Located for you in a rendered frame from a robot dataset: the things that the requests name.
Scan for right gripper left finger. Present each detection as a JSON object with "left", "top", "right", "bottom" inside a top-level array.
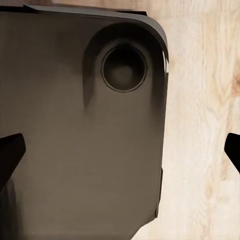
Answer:
[{"left": 0, "top": 133, "right": 26, "bottom": 193}]

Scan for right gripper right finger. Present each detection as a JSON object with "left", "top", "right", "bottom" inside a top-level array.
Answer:
[{"left": 224, "top": 132, "right": 240, "bottom": 173}]

